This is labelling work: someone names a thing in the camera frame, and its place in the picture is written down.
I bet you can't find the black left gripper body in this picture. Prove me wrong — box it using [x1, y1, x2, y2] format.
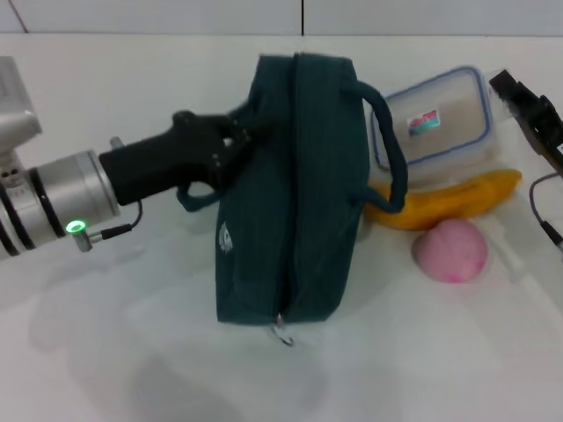
[99, 111, 237, 207]

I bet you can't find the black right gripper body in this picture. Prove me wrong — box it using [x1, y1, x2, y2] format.
[521, 124, 563, 177]

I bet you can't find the dark blue fabric lunch bag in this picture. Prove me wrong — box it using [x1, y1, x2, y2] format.
[178, 52, 410, 329]

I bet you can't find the clear blue-rimmed food container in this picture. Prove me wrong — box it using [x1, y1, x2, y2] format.
[370, 65, 501, 184]

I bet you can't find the yellow banana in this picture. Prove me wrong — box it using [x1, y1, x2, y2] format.
[364, 169, 524, 232]

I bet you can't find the pink peach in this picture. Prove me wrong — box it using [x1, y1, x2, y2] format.
[411, 219, 489, 285]

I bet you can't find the white tablecloth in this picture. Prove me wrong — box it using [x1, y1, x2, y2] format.
[0, 33, 563, 422]

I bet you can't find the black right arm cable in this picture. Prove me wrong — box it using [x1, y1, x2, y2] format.
[529, 173, 563, 254]

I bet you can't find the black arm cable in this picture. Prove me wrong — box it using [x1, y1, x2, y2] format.
[69, 200, 144, 254]
[529, 173, 563, 254]

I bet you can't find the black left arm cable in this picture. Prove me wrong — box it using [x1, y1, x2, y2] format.
[69, 200, 144, 254]

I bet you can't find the metal zipper pull ring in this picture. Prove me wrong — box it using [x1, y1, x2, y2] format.
[270, 312, 296, 348]

